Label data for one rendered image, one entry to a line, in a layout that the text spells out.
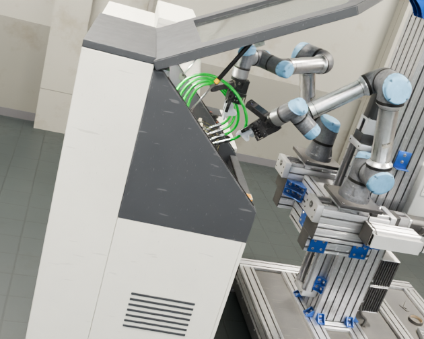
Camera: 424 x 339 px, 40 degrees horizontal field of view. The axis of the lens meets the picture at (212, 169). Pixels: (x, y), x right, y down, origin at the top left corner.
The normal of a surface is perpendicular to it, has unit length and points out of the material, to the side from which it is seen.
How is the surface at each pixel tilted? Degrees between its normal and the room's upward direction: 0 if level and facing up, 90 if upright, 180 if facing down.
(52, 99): 90
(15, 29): 90
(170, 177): 90
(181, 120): 90
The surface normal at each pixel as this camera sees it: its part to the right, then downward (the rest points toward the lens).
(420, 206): 0.18, 0.41
